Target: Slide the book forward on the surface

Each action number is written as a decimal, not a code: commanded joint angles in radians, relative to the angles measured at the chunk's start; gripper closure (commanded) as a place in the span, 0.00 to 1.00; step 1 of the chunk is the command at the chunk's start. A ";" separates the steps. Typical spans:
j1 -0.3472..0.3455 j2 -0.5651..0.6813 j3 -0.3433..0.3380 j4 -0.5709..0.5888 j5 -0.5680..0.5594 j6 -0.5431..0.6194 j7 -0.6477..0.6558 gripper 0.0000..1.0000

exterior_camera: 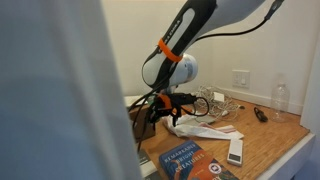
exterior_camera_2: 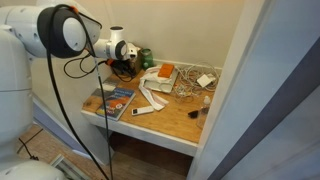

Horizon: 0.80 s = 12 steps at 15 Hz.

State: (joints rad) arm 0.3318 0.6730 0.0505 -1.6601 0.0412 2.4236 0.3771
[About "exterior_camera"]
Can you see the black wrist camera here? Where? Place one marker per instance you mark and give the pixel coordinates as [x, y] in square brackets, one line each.
[183, 99]

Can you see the white remote control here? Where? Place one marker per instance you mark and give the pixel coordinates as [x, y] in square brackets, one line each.
[235, 151]

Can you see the brown cardboard box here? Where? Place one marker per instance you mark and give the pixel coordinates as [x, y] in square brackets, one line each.
[141, 123]

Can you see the colourful blue hardcover book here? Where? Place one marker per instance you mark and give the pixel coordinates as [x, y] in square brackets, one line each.
[193, 165]

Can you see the clear plastic bottle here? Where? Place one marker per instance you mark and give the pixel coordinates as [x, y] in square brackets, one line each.
[279, 100]

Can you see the small black plug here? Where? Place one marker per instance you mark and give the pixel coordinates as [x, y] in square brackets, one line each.
[241, 107]

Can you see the white paper envelope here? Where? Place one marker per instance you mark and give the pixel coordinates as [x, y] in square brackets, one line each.
[132, 100]

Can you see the flat grey tablet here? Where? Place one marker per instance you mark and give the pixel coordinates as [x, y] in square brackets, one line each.
[206, 119]

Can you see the grey and white booklet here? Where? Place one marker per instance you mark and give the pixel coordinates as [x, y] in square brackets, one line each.
[146, 165]

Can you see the white blurred curtain panel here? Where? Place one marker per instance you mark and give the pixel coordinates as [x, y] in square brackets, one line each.
[56, 100]

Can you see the black elongated gadget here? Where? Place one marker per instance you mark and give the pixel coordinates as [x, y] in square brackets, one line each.
[260, 114]

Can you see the white power adapter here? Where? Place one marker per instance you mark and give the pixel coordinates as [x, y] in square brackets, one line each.
[218, 97]

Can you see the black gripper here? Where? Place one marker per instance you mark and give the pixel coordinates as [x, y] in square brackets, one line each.
[163, 112]

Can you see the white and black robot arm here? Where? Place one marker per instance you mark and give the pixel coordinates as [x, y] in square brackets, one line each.
[193, 23]

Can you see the white wall outlet plate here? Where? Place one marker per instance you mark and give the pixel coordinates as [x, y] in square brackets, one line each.
[241, 78]

